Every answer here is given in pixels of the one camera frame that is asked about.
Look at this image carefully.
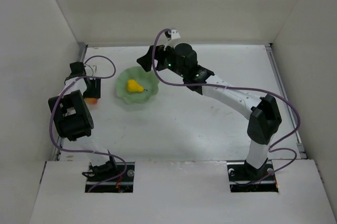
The purple cable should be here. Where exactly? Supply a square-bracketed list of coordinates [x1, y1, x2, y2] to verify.
[49, 55, 127, 193]
[153, 28, 302, 185]

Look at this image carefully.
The yellow fake pear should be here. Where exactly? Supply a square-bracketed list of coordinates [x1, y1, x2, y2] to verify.
[126, 79, 147, 93]

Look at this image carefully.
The green scalloped fruit bowl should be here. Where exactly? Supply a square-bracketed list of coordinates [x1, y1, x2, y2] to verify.
[115, 66, 159, 104]

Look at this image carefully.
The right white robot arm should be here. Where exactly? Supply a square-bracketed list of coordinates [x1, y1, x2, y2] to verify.
[137, 43, 282, 180]

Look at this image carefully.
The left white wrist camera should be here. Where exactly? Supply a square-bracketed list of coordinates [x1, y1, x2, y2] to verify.
[164, 29, 181, 50]

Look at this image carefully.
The red-orange fake peach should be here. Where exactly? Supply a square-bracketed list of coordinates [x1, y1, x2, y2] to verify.
[85, 98, 98, 105]

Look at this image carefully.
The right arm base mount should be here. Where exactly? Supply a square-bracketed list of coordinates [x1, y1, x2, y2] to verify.
[227, 161, 279, 193]

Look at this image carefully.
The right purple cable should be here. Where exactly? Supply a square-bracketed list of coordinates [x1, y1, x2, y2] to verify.
[153, 28, 302, 185]

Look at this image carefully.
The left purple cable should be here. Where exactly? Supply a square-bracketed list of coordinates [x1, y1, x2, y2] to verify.
[49, 55, 127, 193]

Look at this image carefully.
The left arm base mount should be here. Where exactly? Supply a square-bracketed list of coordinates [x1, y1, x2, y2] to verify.
[82, 162, 135, 194]

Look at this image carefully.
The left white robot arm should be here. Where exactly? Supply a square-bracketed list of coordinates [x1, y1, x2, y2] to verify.
[48, 62, 101, 141]

